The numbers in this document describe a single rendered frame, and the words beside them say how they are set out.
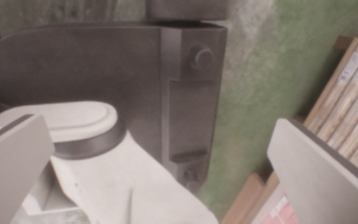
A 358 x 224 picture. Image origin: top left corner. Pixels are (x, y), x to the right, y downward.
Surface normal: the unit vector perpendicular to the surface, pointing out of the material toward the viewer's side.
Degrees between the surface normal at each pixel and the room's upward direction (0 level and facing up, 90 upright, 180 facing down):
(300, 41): 0
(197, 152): 0
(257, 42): 0
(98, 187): 90
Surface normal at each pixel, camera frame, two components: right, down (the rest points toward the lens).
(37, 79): 0.22, 0.48
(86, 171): 0.03, -0.88
